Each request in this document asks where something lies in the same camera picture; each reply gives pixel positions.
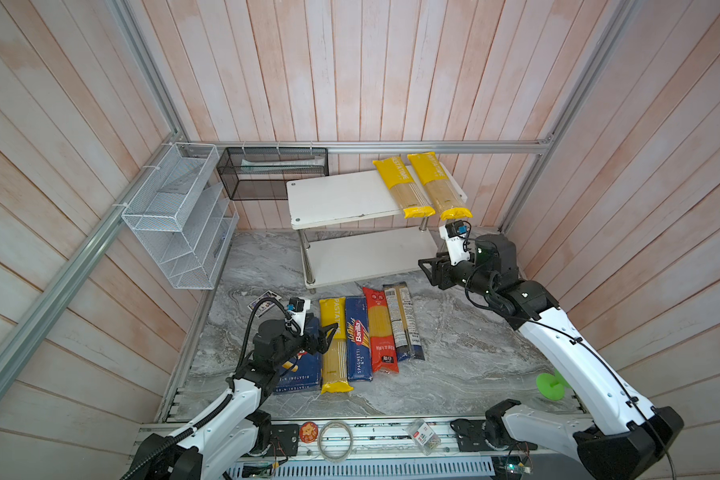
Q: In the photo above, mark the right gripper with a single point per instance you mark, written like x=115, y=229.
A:
x=440, y=267

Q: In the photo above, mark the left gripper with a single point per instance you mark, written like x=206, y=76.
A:
x=322, y=344

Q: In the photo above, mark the yellow pastatime spaghetti bag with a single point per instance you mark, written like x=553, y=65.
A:
x=404, y=190
x=446, y=201
x=334, y=367

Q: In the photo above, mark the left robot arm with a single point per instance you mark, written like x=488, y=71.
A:
x=234, y=424

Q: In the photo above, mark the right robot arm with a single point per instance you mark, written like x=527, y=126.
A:
x=618, y=433

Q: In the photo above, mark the white two-tier shelf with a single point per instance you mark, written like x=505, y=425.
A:
x=332, y=201

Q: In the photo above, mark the blue Barilla spaghetti box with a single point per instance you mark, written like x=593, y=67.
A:
x=359, y=355

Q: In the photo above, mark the blue Barilla rigatoni box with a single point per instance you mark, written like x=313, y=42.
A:
x=301, y=373

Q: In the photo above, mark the red spaghetti bag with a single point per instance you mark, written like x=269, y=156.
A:
x=383, y=348

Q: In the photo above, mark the small card on floor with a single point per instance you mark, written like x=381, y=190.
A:
x=263, y=303

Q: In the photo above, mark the clear blue spaghetti bag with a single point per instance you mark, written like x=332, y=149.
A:
x=406, y=336

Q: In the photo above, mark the red round sticker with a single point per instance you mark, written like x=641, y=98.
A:
x=309, y=432

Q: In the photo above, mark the small clear plastic box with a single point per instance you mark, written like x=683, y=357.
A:
x=424, y=436

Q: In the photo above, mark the green round object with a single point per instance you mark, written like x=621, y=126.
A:
x=552, y=385

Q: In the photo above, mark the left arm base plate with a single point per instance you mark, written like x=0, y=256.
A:
x=282, y=441

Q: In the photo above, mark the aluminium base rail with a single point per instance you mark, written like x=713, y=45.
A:
x=372, y=438

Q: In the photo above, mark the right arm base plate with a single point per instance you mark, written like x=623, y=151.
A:
x=482, y=436

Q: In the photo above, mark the black wire mesh basket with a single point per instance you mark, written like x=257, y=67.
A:
x=262, y=173

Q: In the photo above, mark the white wire mesh organizer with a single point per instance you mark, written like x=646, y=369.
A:
x=181, y=218

